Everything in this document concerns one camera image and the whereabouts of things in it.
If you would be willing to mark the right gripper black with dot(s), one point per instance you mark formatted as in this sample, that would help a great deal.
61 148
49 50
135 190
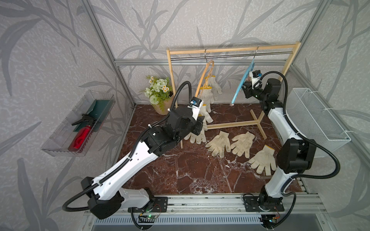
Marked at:
247 91

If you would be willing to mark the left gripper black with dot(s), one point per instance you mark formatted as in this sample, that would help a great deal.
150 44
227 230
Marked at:
196 129

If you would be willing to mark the white glove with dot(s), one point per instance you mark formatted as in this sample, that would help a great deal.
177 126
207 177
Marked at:
207 96
201 138
241 144
219 145
264 161
215 87
203 112

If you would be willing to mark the blue clip hanger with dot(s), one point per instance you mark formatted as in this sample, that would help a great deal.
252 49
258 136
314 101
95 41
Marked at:
246 74

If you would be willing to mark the orange clip hanger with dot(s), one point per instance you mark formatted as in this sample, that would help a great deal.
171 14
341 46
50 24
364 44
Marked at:
207 72

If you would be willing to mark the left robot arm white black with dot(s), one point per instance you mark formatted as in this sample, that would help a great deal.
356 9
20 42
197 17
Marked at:
104 195

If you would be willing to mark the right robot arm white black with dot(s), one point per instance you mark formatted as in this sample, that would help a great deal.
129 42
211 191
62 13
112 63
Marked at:
298 152

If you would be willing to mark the potted white flower plant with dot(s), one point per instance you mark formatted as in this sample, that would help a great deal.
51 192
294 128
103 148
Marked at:
160 93

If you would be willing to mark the wooden clothes rack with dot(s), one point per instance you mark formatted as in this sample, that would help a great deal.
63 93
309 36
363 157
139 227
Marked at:
232 62

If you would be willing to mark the green dustpan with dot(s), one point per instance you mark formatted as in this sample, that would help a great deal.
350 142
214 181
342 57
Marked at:
95 115

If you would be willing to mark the red spray bottle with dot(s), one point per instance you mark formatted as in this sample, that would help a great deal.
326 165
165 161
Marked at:
80 139

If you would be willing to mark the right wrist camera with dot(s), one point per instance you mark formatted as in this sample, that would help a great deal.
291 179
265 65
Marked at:
256 79

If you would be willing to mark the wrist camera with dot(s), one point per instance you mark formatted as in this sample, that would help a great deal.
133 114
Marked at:
256 79
195 105

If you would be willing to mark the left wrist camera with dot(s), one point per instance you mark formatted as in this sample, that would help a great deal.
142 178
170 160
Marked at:
195 105

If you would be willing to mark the white wire mesh basket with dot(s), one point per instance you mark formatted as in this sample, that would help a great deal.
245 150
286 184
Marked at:
314 119

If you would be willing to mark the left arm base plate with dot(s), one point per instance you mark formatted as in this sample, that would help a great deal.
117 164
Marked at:
156 204

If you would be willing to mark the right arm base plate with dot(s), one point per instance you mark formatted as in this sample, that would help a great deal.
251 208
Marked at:
262 203

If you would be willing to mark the clear plastic wall bin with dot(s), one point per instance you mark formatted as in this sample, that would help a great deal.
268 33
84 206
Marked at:
74 136

